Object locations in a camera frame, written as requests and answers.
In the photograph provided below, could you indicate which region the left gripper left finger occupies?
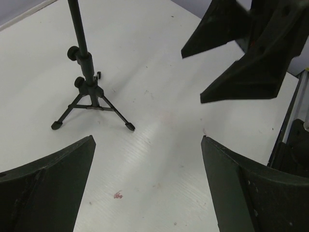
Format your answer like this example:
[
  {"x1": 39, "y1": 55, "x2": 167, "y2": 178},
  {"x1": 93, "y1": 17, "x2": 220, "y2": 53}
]
[{"x1": 0, "y1": 135, "x2": 96, "y2": 232}]

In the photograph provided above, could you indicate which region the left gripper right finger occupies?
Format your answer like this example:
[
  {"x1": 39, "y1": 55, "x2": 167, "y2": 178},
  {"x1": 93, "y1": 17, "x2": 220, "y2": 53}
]
[{"x1": 201, "y1": 136, "x2": 309, "y2": 232}]

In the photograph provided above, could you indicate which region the black tripod mic stand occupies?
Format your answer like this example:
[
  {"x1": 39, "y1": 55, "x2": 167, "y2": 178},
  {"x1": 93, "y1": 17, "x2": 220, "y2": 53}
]
[{"x1": 51, "y1": 0, "x2": 135, "y2": 131}]

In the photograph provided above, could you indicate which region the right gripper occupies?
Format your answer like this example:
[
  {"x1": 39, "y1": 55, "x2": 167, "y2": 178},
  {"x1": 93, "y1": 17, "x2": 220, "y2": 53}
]
[{"x1": 181, "y1": 0, "x2": 309, "y2": 103}]

